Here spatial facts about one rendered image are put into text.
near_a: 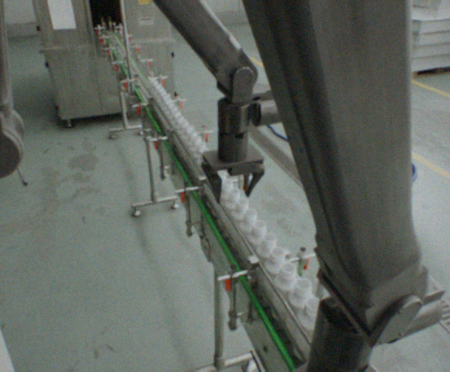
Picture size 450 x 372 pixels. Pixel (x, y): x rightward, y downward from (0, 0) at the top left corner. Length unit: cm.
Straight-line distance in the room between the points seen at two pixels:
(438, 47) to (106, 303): 602
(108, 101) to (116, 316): 288
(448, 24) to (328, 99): 695
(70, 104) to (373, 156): 461
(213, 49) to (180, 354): 184
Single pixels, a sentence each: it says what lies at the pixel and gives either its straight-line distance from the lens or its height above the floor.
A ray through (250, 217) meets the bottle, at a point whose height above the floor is 116.
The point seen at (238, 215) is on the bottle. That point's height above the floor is 113.
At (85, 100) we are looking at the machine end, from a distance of 475.
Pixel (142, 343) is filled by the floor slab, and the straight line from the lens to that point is 233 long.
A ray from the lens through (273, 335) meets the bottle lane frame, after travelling 107.
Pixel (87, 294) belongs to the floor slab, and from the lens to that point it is 263.
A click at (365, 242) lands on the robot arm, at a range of 27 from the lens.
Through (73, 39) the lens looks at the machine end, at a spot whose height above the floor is 95.
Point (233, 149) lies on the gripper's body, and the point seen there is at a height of 152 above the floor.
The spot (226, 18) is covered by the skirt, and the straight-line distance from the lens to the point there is 1080.
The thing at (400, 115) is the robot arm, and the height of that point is 176.
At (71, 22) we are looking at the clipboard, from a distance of 455.
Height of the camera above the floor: 183
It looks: 32 degrees down
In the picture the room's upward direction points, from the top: straight up
